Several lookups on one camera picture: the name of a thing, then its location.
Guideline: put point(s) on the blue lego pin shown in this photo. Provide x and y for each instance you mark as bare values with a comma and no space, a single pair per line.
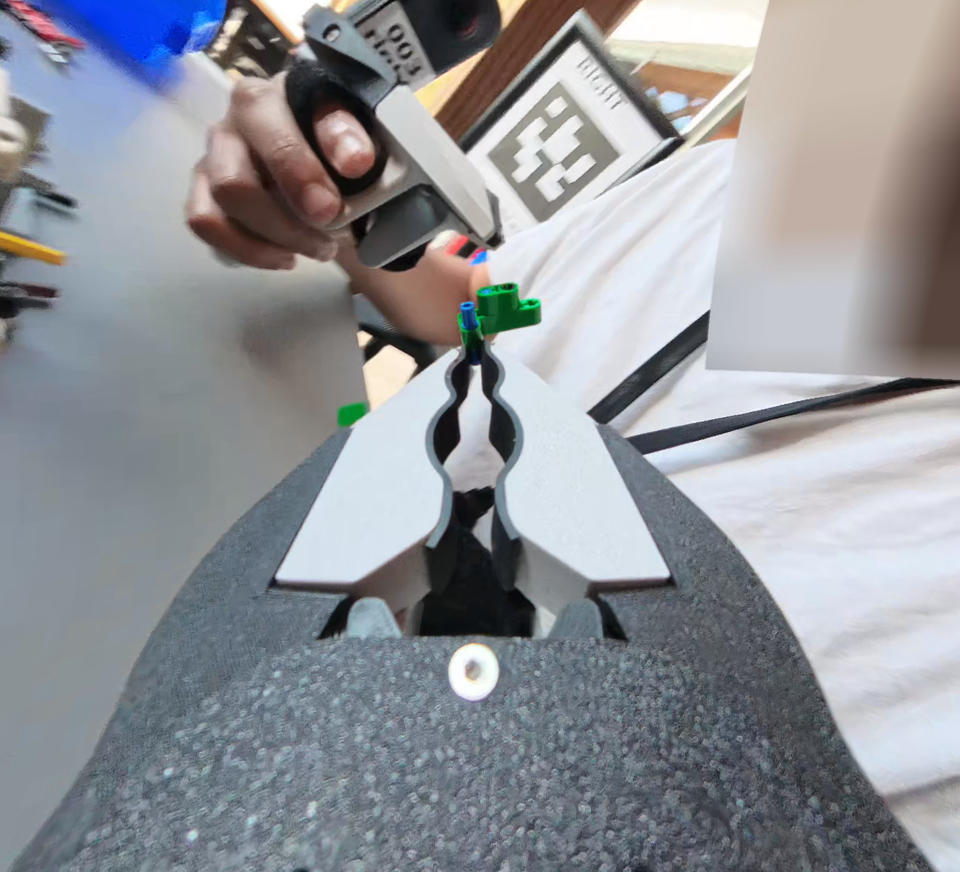
469,320

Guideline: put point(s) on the black framed marker sign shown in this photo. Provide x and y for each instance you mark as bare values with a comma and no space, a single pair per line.
555,151

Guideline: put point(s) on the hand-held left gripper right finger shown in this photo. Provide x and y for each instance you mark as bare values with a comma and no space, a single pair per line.
577,512

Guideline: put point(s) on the green lego beam assembly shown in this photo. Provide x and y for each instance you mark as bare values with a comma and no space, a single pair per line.
514,309

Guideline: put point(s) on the person's right hand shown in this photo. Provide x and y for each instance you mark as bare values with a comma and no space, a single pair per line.
247,181

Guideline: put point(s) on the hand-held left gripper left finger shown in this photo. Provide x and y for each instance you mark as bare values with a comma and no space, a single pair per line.
360,512

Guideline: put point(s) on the yellow plastic piece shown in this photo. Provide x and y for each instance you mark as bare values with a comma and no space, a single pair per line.
30,247

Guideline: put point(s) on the person's white t-shirt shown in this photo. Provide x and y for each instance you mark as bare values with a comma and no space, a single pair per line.
787,549

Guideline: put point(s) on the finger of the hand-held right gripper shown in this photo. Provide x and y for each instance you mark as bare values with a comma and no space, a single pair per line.
442,159
405,230

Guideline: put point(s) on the small green lego piece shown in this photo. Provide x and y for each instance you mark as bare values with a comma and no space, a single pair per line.
352,414

